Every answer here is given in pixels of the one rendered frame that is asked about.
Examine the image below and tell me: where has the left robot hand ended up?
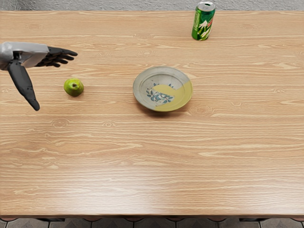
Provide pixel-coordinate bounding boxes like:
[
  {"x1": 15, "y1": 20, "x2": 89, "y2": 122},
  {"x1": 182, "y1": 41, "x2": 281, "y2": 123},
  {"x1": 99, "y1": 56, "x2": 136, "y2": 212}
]
[{"x1": 0, "y1": 41, "x2": 78, "y2": 112}]

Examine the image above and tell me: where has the grey patterned plate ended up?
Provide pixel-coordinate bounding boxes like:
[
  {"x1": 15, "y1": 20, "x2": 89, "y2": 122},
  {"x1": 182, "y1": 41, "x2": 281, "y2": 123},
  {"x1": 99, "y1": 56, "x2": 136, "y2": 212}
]
[{"x1": 132, "y1": 66, "x2": 193, "y2": 113}]

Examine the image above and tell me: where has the green pear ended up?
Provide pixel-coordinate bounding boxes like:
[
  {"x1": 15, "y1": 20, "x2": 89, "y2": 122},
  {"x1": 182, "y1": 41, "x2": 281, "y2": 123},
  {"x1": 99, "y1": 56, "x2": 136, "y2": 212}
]
[{"x1": 63, "y1": 77, "x2": 85, "y2": 97}]

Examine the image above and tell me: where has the green soda can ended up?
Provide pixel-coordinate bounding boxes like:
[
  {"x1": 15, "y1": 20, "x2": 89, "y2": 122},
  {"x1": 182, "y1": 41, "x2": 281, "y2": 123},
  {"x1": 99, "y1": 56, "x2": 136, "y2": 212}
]
[{"x1": 191, "y1": 0, "x2": 217, "y2": 41}]

